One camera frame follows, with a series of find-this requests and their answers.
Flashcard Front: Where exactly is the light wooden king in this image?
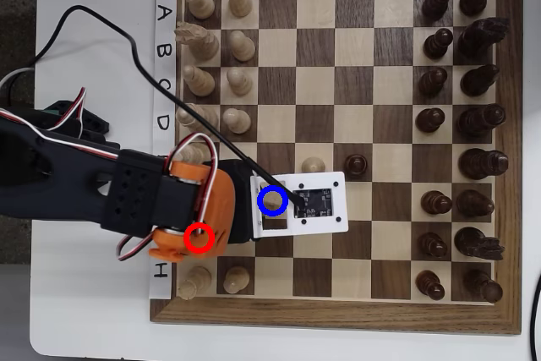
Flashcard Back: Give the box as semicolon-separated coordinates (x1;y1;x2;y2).
171;142;212;164

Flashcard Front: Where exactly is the dark wooden queen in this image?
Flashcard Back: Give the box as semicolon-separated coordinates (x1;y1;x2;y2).
456;103;507;139

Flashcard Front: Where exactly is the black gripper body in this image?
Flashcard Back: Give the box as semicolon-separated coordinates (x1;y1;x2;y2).
218;159;260;246

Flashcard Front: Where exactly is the dark wooden knight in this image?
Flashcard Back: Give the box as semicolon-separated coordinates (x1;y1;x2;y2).
457;17;511;57
454;226;506;261

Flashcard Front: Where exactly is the light wooden queen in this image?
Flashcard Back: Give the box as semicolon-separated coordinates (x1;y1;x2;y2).
175;103;220;139

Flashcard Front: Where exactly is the light wooden bishop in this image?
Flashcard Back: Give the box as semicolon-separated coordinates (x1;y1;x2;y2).
181;64;216;98

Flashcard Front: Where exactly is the light wooden rook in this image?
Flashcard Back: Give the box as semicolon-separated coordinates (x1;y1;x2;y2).
180;0;216;20
176;265;212;301

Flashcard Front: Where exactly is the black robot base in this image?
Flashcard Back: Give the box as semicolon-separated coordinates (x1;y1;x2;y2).
41;100;110;145

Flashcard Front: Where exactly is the dark wooden pawn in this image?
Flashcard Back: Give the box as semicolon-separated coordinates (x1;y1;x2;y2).
422;27;455;61
417;67;448;99
418;232;449;259
421;0;454;22
342;153;368;178
415;270;446;301
414;107;446;134
420;189;453;216

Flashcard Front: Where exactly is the dark wooden bishop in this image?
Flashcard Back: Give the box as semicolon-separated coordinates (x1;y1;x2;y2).
459;63;500;98
455;189;495;217

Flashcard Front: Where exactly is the light wooden knight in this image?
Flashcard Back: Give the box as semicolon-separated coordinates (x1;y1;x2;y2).
173;21;221;62
264;186;289;217

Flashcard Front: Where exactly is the white red servo cable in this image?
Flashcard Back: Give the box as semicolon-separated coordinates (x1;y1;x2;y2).
114;225;161;262
0;109;123;159
52;86;89;129
166;132;220;215

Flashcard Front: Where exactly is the dark wooden king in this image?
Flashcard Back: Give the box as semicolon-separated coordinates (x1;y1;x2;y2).
457;148;510;180

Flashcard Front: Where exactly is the light wooden pawn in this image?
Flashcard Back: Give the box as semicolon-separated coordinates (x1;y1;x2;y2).
222;265;251;295
301;156;326;176
225;0;254;19
221;107;252;134
226;67;254;97
227;30;257;63

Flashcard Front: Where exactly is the white paper strip with letters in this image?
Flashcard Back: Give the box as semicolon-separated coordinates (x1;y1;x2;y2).
148;0;178;301

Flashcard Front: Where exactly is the black camera cable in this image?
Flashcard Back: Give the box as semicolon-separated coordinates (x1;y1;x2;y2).
33;4;308;204

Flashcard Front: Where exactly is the wooden chessboard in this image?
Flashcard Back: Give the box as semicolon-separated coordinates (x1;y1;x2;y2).
149;0;524;336

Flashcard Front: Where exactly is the thin white cable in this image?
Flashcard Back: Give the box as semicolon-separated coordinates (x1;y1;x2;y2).
0;66;36;87

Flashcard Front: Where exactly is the white camera mount with board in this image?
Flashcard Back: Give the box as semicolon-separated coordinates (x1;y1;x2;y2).
250;171;350;238

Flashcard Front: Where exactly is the thick black cable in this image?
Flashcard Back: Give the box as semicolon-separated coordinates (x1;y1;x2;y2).
529;270;541;361

